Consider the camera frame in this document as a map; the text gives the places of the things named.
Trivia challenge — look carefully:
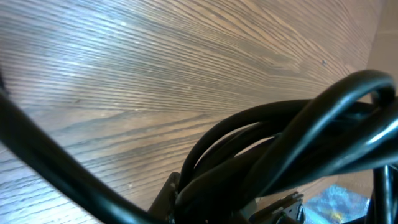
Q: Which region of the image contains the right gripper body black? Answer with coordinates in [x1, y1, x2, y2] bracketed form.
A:
[249, 192, 305, 224]

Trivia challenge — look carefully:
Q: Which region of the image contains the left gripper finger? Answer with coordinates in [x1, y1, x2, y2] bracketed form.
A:
[148, 172, 180, 223]

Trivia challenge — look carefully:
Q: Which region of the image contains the black USB cable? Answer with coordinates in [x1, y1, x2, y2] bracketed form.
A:
[0, 69, 398, 224]

